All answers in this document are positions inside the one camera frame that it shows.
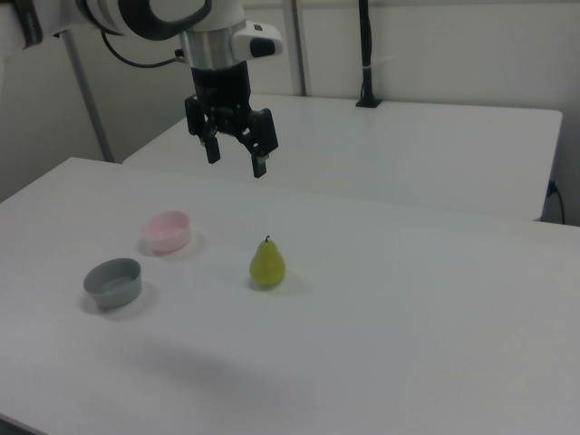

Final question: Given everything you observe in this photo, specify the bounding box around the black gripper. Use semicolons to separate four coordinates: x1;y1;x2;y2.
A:
183;62;280;179

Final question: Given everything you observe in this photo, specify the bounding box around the green pear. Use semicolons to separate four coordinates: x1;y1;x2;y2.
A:
248;234;287;290

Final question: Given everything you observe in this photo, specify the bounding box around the pink plastic bowl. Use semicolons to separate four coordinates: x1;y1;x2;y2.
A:
140;209;192;255

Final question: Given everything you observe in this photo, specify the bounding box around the grey plastic bowl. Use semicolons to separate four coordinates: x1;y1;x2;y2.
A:
82;257;143;311

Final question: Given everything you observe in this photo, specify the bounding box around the black pole stand with base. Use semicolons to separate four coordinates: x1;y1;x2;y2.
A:
353;0;384;110

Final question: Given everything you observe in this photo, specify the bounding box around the grey metal partition post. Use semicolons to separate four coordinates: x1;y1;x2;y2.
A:
288;0;313;97
62;30;115;164

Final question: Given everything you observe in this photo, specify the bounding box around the black robot wrist cable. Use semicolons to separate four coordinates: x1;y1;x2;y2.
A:
100;30;188;70

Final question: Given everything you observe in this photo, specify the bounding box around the black power cable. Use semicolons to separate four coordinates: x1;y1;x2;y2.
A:
546;179;567;225

